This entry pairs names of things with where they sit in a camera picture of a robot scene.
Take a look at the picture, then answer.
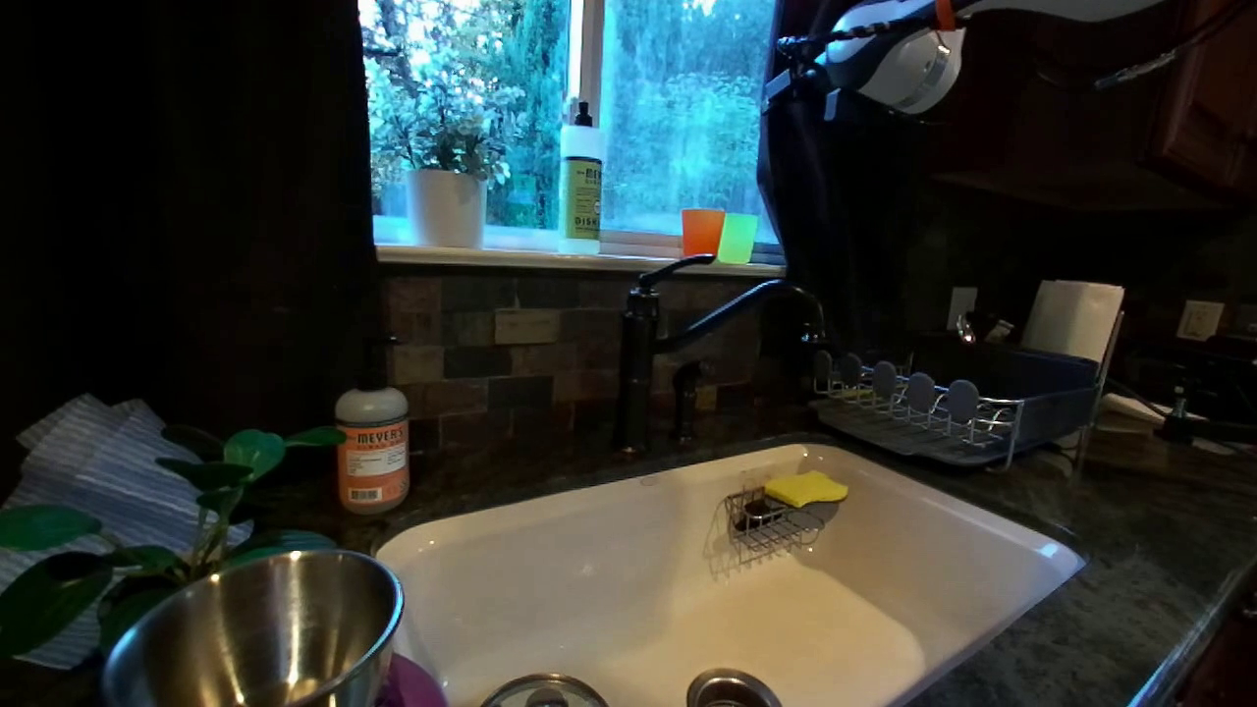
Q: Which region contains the green leafy houseplant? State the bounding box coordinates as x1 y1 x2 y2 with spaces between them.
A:
0 426 344 661

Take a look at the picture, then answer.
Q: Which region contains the soap bottle with green label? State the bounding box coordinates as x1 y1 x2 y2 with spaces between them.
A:
558 96 608 248

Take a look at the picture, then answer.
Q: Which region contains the yellow sponge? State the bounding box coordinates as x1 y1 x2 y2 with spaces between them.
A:
762 468 851 513

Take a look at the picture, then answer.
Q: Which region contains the white paper towel roll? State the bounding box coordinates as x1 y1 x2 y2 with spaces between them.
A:
1020 276 1131 371

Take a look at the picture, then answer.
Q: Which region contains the plant in white pot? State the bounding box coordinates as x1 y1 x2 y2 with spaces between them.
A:
390 110 513 252

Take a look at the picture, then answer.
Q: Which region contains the green plastic cup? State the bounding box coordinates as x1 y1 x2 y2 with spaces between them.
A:
716 212 767 269

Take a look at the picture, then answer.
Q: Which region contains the white window frame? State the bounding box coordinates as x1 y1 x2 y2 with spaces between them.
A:
356 0 787 276

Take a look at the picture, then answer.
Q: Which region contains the orange plastic cup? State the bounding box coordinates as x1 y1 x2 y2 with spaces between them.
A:
681 207 728 259

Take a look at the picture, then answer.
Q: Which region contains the purple plastic item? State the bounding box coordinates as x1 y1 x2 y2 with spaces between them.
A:
378 648 453 707

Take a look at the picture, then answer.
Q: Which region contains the stainless steel bowl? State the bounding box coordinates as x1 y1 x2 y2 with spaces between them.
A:
100 545 409 707

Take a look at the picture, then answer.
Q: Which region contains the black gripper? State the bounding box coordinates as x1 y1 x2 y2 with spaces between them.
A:
767 9 879 108

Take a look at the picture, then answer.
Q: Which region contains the orange-lidded spice jar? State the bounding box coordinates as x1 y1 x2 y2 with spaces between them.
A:
331 382 416 517

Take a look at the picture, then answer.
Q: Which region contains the dark bronze faucet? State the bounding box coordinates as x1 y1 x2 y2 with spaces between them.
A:
614 252 832 454

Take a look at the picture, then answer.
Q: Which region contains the metal sink strainer lid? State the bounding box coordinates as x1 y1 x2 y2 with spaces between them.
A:
481 671 614 707

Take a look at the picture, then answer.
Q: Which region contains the metal sink drain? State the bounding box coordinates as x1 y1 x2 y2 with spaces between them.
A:
682 668 787 707

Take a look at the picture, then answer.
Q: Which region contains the white ceramic sink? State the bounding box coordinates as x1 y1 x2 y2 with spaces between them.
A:
372 441 1092 707

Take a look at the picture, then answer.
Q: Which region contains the steel wire dish rack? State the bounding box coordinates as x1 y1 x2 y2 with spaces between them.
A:
808 342 1109 470

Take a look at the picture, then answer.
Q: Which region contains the white striped cloth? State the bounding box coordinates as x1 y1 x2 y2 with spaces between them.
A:
0 389 261 671

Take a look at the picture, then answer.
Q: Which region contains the wire sponge caddy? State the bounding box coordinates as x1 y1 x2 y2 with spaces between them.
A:
702 485 841 575

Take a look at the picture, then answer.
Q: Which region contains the brown wooden cabinet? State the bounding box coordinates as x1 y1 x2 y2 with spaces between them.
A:
1150 0 1257 201

